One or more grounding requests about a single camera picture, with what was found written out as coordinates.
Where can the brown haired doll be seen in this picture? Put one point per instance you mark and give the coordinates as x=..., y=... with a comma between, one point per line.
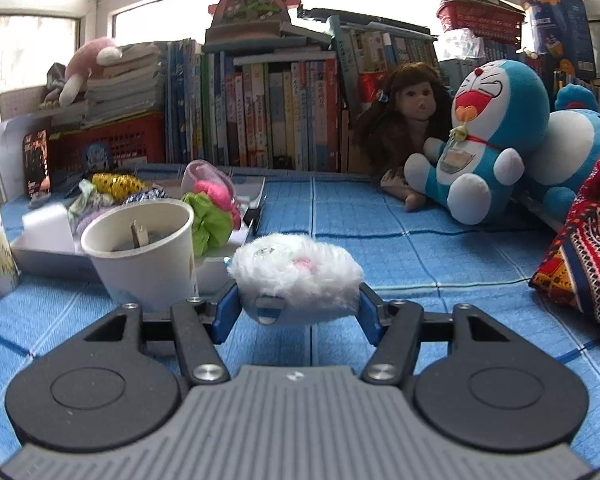
x=415, y=105

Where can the blue cat plush toy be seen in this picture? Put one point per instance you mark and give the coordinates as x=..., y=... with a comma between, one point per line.
x=485, y=125

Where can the white tray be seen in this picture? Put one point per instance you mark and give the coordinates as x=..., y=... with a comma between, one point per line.
x=50, y=257

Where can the white window frame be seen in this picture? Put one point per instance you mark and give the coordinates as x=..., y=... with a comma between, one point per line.
x=92, y=7

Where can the grid cutting mat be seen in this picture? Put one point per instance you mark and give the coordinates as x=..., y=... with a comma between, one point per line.
x=20, y=102

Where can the pink plush toy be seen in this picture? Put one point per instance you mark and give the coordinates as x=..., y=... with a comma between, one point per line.
x=87, y=57

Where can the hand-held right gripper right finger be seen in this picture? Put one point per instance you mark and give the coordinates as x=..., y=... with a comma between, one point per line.
x=370, y=315

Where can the white paper sheet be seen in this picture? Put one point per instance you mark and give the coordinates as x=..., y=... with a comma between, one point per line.
x=7, y=155

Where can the large blue cat plush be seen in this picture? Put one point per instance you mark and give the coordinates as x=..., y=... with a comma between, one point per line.
x=575, y=145

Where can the gold sequin pillow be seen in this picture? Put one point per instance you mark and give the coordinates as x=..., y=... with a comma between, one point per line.
x=115, y=183

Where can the white sponge block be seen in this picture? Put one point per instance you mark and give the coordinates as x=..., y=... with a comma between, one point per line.
x=47, y=222

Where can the blue checked table cloth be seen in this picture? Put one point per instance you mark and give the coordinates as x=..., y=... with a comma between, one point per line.
x=430, y=260

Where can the small paper cup with drawing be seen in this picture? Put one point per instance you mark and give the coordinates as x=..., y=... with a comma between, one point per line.
x=145, y=265

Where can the colourful patterned cloth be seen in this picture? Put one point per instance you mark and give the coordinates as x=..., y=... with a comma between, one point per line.
x=585, y=260

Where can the white furry plush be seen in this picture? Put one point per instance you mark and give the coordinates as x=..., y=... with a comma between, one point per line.
x=300, y=265

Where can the blue floral pouch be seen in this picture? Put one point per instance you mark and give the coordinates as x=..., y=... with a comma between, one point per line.
x=147, y=195

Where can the small red plastic basket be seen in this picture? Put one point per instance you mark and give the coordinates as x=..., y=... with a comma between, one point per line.
x=480, y=17

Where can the blue cardboard box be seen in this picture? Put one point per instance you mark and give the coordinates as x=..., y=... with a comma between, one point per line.
x=562, y=30

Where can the grey elephant figure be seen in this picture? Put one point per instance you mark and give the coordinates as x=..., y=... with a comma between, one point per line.
x=55, y=82

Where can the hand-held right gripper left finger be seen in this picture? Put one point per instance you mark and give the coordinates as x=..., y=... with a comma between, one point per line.
x=225, y=315

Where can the red can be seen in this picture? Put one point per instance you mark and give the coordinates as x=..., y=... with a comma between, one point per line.
x=371, y=87

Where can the large red plastic basket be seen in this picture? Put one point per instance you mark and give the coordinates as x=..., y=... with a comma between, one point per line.
x=125, y=142

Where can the row of books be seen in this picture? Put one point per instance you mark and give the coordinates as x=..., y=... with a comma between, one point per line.
x=280, y=115

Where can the pink fabric flower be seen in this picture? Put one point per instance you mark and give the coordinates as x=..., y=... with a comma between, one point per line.
x=212, y=192

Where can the portrait photo card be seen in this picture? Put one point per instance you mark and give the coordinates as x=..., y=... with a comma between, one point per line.
x=36, y=165

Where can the long black rod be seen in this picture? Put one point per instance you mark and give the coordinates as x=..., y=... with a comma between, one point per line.
x=317, y=14

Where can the stack of notebooks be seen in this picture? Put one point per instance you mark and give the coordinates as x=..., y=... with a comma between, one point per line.
x=130, y=85

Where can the clear plastic bag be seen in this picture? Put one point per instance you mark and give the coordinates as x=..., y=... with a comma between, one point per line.
x=460, y=44

